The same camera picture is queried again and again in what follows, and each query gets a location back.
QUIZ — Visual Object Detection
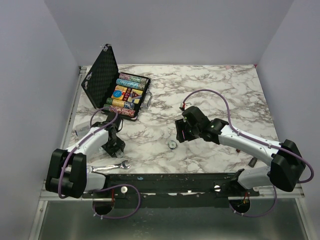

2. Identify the blue white poker chip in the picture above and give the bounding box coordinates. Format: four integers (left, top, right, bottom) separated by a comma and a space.
168, 140, 177, 150

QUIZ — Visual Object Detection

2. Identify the black poker set case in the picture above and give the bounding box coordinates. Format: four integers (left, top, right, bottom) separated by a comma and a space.
81, 44, 151, 121

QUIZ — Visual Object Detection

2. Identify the red triangular dealer button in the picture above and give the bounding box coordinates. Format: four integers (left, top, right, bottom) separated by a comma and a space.
128, 90, 143, 104

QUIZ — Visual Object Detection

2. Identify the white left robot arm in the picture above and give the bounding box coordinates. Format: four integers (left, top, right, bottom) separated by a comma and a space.
45, 112, 127, 199

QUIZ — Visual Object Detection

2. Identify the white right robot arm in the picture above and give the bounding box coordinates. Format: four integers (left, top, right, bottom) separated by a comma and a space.
175, 106, 306, 196

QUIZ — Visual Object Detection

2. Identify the silver combination wrench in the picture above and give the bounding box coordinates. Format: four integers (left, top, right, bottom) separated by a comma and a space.
89, 160, 131, 172

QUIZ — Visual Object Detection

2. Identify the clear plastic screw box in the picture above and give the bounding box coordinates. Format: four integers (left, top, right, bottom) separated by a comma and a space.
75, 121, 90, 140

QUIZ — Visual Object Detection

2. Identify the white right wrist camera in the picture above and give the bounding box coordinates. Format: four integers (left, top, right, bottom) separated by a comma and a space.
179, 102, 193, 112

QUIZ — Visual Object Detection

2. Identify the black mounting base plate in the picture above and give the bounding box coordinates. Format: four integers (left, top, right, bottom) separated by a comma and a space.
82, 173, 259, 209

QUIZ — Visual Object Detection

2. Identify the black T-handle tool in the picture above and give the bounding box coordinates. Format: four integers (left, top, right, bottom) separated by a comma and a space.
248, 157, 258, 168

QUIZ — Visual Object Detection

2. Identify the aluminium extrusion rail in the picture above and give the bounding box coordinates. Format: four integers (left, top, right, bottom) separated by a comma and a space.
39, 180, 84, 201

